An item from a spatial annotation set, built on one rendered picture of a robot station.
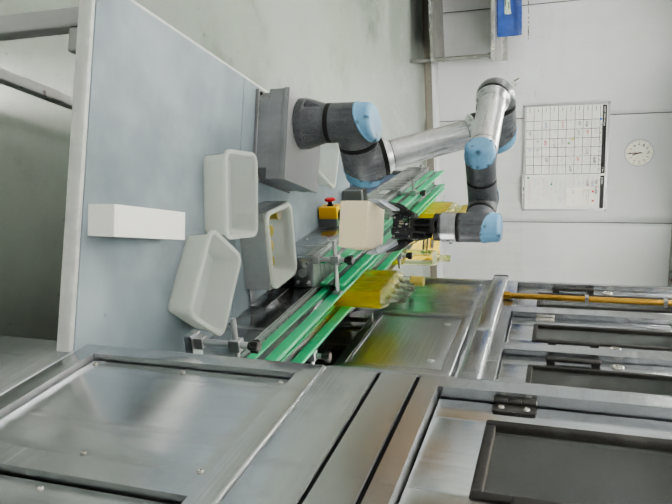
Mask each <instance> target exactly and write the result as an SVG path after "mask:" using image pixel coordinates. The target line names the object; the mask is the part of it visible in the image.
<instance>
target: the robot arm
mask: <svg viewBox="0 0 672 504"><path fill-rule="evenodd" d="M475 103H476V112H474V113H471V114H468V115H467V116H466V118H465V119H464V120H463V121H460V122H456V123H452V124H449V125H445V126H441V127H437V128H433V129H430V130H426V131H422V132H418V133H415V134H411V135H407V136H403V137H399V138H396V139H392V140H386V139H384V138H382V137H381V134H382V127H381V118H380V114H379V112H378V109H377V108H376V106H375V105H374V104H372V103H371V102H361V101H355V102H340V103H323V102H320V101H317V100H313V99H310V98H299V99H298V100H297V101H296V103H295V105H294V109H293V116H292V127H293V134H294V138H295V141H296V144H297V146H298V147H299V148H300V149H302V150H306V149H312V148H315V147H318V146H320V145H323V144H326V143H338V145H339V150H340V154H341V159H342V163H343V171H344V173H345V175H346V179H347V181H348V182H349V183H350V184H351V185H353V186H356V187H359V188H372V187H376V186H378V185H379V184H380V183H382V182H383V180H384V176H386V175H390V174H391V173H392V172H393V170H394V169H395V168H397V167H401V166H404V165H408V164H412V163H416V162H419V161H423V160H427V159H431V158H435V157H438V156H442V155H446V154H450V153H453V152H457V151H461V150H464V161H465V168H466V180H467V193H468V206H467V210H466V213H457V212H442V213H435V214H434V216H433V218H419V216H418V214H417V213H415V212H413V211H410V210H409V209H408V208H407V207H406V206H404V205H402V204H399V203H394V202H389V201H386V200H381V199H368V201H370V202H372V203H374V204H376V205H378V206H379V207H380V208H381V209H385V210H386V211H387V213H388V214H389V215H391V216H393V227H392V228H391V234H392V237H391V238H389V239H388V240H387V241H386V242H385V243H384V244H382V245H379V246H378V247H377V248H374V249H371V250H369V251H367V252H366V254H370V255H377V254H383V253H389V252H395V251H400V250H402V249H404V248H405V247H407V246H408V245H409V244H410V243H412V242H414V241H421V240H425V239H429V238H432V234H433V239H434V241H440V240H441V241H442V242H448V241H449V244H453V241H454V242H478V243H491V242H499V241H500V240H501V238H502V230H503V219H502V215H501V214H500V213H496V211H497V205H498V203H499V190H498V188H497V176H496V160H497V154H500V153H503V152H505V151H507V150H509V149H510V148H511V147H512V146H513V144H514V143H515V141H516V133H517V126H516V96H515V92H514V89H513V87H512V86H511V84H510V83H509V82H508V81H506V80H505V79H502V78H498V77H493V78H489V79H487V80H485V81H484V82H482V83H481V85H480V86H479V87H478V90H477V93H476V98H475ZM398 214H400V215H398ZM397 239H399V240H397Z"/></svg>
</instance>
